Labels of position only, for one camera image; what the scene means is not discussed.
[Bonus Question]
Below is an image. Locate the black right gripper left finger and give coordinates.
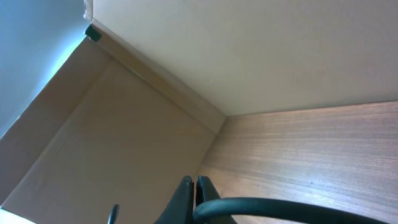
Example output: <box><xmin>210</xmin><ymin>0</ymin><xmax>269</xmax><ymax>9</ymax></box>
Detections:
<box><xmin>154</xmin><ymin>175</ymin><xmax>193</xmax><ymax>224</ymax></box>

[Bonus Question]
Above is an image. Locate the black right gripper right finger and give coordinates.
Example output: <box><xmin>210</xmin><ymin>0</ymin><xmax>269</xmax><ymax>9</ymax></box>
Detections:
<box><xmin>195</xmin><ymin>175</ymin><xmax>236</xmax><ymax>224</ymax></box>

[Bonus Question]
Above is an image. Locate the thick black cable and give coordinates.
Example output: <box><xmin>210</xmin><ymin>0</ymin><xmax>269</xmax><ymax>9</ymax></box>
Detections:
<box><xmin>192</xmin><ymin>197</ymin><xmax>389</xmax><ymax>224</ymax></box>

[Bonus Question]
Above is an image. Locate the thin black usb cable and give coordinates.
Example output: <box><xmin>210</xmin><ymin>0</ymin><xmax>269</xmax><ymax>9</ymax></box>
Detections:
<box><xmin>107</xmin><ymin>203</ymin><xmax>121</xmax><ymax>224</ymax></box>

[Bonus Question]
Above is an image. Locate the cardboard side panel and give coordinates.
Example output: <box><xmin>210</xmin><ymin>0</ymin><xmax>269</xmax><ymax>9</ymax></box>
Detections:
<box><xmin>1</xmin><ymin>24</ymin><xmax>225</xmax><ymax>223</ymax></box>

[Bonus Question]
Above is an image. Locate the black corner clip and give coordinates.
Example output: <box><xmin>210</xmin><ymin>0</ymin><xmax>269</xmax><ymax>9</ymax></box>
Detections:
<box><xmin>85</xmin><ymin>25</ymin><xmax>102</xmax><ymax>42</ymax></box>

